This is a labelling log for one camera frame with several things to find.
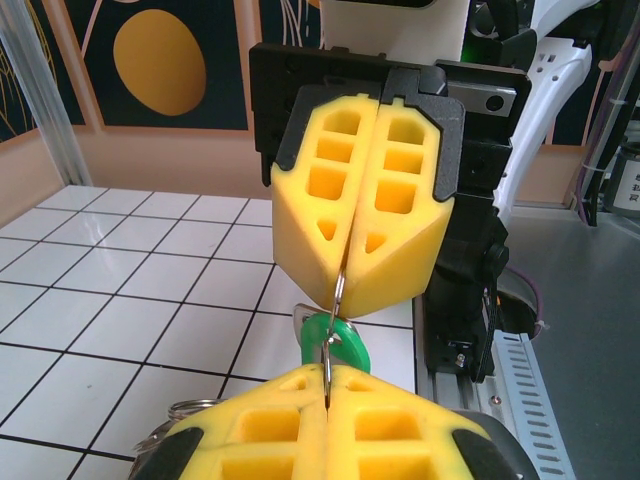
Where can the black cylinder with white label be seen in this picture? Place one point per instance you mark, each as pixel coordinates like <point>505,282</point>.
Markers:
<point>625,185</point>

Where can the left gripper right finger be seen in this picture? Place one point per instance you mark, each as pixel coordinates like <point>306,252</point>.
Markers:
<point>400,405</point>

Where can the grey metal sheet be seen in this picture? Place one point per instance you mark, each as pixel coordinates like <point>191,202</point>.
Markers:
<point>600,350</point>

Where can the green key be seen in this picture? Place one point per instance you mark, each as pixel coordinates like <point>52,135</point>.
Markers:
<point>357,350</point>

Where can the large silver keyring with rings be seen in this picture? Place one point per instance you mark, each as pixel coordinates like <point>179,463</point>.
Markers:
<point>340,290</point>

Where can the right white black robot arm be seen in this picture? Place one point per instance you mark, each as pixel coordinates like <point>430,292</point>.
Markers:
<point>555,90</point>

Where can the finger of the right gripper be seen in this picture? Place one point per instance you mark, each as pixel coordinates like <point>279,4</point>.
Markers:
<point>430,235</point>
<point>300,240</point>

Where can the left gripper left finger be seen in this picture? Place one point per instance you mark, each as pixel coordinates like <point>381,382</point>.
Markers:
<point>280,400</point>

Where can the aluminium frame post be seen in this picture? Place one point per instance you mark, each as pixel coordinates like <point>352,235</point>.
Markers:
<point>60,100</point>

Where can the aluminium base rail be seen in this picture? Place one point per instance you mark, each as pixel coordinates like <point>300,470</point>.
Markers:
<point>450,395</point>

